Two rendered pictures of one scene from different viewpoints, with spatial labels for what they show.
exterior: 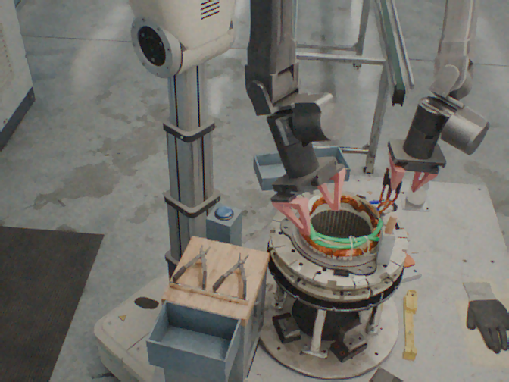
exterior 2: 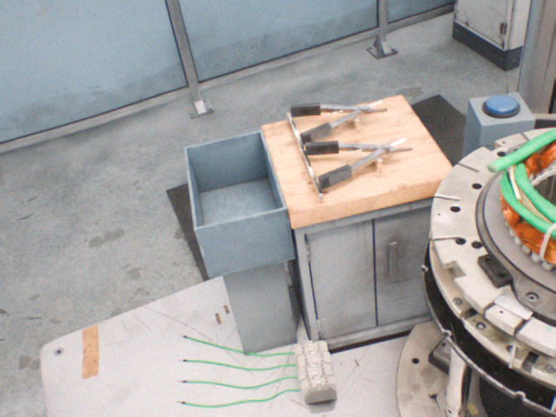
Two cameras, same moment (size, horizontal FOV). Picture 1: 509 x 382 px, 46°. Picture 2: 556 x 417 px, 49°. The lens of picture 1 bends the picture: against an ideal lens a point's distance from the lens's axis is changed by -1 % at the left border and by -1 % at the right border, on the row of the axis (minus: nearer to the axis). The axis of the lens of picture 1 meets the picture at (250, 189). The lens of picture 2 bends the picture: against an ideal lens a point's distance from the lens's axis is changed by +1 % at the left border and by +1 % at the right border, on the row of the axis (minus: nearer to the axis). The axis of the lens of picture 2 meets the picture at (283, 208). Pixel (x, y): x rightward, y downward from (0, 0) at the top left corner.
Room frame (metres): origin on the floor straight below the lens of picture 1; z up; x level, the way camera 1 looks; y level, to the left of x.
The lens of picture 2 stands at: (0.60, -0.47, 1.52)
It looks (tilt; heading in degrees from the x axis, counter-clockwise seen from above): 41 degrees down; 71
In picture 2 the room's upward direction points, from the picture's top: 9 degrees counter-clockwise
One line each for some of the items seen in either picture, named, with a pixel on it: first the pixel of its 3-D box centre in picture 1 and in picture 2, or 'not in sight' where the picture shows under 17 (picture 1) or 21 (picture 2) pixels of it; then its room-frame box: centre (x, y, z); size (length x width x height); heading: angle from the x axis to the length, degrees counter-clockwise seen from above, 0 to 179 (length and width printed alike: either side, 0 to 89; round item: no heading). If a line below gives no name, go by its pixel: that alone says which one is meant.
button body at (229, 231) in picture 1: (224, 248); (491, 179); (1.13, 0.07, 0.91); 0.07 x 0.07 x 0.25; 66
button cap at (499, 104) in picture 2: (223, 211); (500, 103); (1.13, 0.07, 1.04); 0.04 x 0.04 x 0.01
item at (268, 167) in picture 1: (298, 200); not in sight; (1.32, -0.14, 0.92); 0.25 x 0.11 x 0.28; 103
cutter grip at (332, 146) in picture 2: (218, 283); (322, 148); (0.85, 0.06, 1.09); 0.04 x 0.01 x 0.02; 151
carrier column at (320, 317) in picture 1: (318, 325); (460, 367); (0.89, -0.17, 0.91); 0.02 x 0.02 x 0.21
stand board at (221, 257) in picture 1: (217, 278); (352, 155); (0.90, 0.07, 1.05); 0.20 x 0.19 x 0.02; 166
